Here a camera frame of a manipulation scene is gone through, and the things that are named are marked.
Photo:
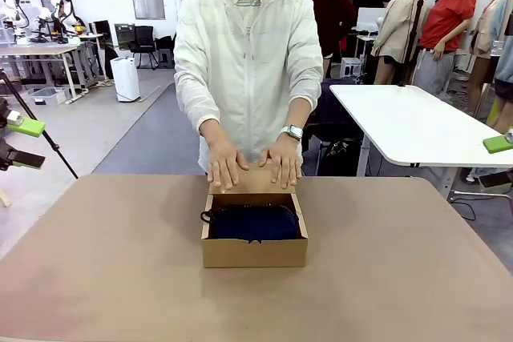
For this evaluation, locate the clear plastic bin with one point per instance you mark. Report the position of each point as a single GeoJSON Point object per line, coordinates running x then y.
{"type": "Point", "coordinates": [47, 95]}

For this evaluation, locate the person's left hand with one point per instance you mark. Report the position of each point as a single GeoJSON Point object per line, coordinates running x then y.
{"type": "Point", "coordinates": [284, 166]}

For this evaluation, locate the figure in red shirt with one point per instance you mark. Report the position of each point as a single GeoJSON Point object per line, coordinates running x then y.
{"type": "Point", "coordinates": [445, 29]}

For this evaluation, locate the grey workbench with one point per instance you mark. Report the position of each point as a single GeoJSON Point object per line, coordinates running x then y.
{"type": "Point", "coordinates": [36, 51]}

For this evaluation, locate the person in white jacket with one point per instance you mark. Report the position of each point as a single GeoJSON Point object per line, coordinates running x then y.
{"type": "Point", "coordinates": [248, 57]}

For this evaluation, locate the person's right hand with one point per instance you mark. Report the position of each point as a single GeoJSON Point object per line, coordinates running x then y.
{"type": "Point", "coordinates": [224, 166]}

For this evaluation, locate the person's left forearm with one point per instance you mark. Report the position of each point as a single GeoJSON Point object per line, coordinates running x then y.
{"type": "Point", "coordinates": [296, 115]}

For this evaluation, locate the mannequin in dark red sweater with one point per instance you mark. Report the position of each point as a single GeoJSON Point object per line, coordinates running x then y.
{"type": "Point", "coordinates": [332, 17]}

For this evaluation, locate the black stand pole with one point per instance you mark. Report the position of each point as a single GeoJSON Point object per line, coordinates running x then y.
{"type": "Point", "coordinates": [413, 37]}

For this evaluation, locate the brown cardboard box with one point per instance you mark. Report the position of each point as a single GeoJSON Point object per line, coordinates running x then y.
{"type": "Point", "coordinates": [254, 254]}

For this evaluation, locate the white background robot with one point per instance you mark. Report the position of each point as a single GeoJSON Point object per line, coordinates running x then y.
{"type": "Point", "coordinates": [12, 17]}
{"type": "Point", "coordinates": [60, 9]}

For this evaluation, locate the white table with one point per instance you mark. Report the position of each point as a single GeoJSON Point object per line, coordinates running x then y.
{"type": "Point", "coordinates": [409, 125]}

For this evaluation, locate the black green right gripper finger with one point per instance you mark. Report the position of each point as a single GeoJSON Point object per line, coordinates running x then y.
{"type": "Point", "coordinates": [497, 182]}
{"type": "Point", "coordinates": [499, 142]}

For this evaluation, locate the mannequin in beige coat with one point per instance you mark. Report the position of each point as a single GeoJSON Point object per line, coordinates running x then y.
{"type": "Point", "coordinates": [397, 25]}

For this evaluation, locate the navy blue zipper pouch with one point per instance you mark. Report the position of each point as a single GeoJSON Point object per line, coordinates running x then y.
{"type": "Point", "coordinates": [252, 224]}

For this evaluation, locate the black bag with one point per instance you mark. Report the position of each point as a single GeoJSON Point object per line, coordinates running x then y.
{"type": "Point", "coordinates": [340, 158]}

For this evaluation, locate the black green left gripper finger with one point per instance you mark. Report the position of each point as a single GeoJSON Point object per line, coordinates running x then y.
{"type": "Point", "coordinates": [28, 126]}
{"type": "Point", "coordinates": [28, 159]}

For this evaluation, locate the white storage cube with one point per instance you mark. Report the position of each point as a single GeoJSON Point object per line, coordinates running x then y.
{"type": "Point", "coordinates": [351, 67]}

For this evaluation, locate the white air purifier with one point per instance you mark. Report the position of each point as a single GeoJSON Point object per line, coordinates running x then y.
{"type": "Point", "coordinates": [125, 79]}

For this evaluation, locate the person's right forearm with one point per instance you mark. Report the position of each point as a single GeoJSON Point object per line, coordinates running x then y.
{"type": "Point", "coordinates": [211, 131]}

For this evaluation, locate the pale green wristwatch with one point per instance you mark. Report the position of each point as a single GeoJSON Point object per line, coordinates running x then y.
{"type": "Point", "coordinates": [292, 132]}

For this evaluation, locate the black office chair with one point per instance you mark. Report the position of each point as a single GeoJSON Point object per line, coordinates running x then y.
{"type": "Point", "coordinates": [166, 51]}
{"type": "Point", "coordinates": [144, 43]}

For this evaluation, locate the black tripod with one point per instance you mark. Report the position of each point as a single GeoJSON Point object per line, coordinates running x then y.
{"type": "Point", "coordinates": [36, 125]}

